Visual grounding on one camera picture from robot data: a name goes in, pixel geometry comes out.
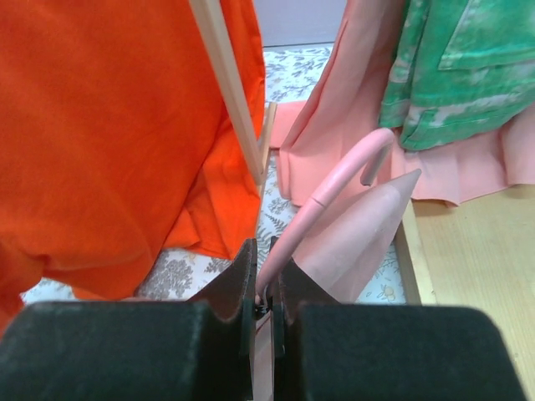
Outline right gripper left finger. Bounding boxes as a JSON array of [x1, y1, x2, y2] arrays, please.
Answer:
[[1, 239, 257, 400]]

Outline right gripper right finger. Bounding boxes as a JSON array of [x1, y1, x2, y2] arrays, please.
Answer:
[[270, 261, 526, 400]]

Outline dusty pink graphic t-shirt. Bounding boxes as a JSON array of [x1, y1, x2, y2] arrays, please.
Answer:
[[268, 170, 421, 322]]

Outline pink wire hanger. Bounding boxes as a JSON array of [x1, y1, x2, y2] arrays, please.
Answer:
[[255, 128, 395, 307]]

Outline orange t-shirt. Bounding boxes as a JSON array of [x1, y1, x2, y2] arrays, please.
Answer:
[[1, 1, 260, 326]]

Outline left wooden clothes rack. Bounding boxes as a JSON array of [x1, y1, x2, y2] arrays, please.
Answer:
[[187, 0, 278, 197]]

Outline salmon pink pleated garment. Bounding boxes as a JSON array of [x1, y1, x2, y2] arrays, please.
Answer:
[[272, 1, 534, 206]]

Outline green tie-dye garment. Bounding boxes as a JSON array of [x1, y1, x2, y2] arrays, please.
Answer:
[[379, 1, 534, 151]]

